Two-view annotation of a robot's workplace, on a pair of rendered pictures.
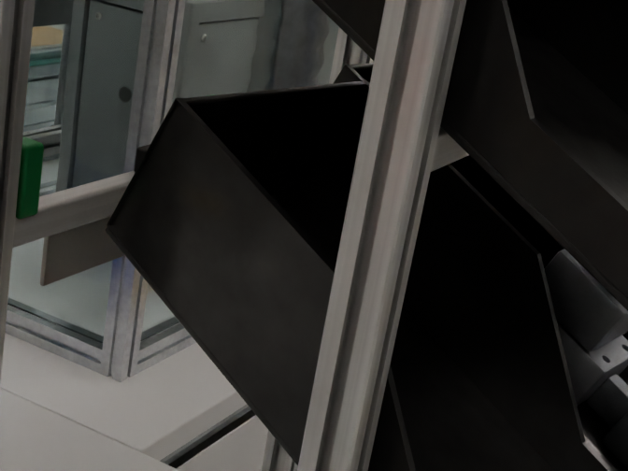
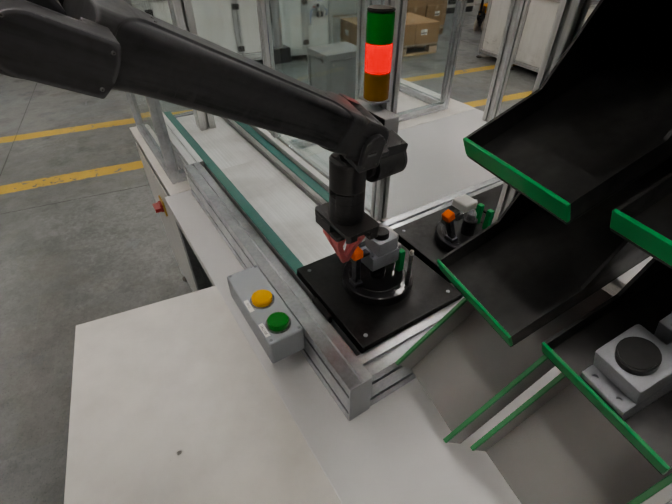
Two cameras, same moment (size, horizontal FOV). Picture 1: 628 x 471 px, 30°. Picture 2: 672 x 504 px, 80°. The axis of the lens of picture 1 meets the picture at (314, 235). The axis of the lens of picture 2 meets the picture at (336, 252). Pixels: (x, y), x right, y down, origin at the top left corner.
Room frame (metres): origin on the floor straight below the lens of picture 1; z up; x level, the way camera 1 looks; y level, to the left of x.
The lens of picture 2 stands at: (0.41, -0.51, 1.54)
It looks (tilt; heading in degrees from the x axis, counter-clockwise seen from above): 40 degrees down; 122
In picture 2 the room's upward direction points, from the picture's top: straight up
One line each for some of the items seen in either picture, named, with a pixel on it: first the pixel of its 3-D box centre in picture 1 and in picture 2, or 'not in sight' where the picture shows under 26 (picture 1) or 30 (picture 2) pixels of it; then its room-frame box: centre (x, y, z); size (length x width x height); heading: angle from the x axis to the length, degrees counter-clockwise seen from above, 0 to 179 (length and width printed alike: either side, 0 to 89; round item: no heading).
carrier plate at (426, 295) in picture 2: not in sight; (376, 284); (0.17, 0.03, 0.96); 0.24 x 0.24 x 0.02; 65
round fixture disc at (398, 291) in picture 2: not in sight; (377, 277); (0.17, 0.03, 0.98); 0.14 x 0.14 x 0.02
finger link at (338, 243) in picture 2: not in sight; (341, 237); (0.12, -0.04, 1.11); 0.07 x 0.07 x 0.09; 66
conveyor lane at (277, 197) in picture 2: not in sight; (313, 226); (-0.09, 0.18, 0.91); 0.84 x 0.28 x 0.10; 155
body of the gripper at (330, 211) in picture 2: not in sight; (346, 206); (0.14, -0.04, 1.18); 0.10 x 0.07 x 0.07; 156
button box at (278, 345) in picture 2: not in sight; (264, 310); (0.00, -0.13, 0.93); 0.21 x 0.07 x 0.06; 155
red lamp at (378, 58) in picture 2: not in sight; (378, 57); (0.05, 0.21, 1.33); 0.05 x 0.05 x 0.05
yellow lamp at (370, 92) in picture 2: not in sight; (376, 84); (0.05, 0.21, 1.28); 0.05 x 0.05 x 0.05
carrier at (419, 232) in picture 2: not in sight; (469, 223); (0.28, 0.26, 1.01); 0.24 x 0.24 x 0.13; 65
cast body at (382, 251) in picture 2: not in sight; (384, 244); (0.17, 0.04, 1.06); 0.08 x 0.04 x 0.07; 65
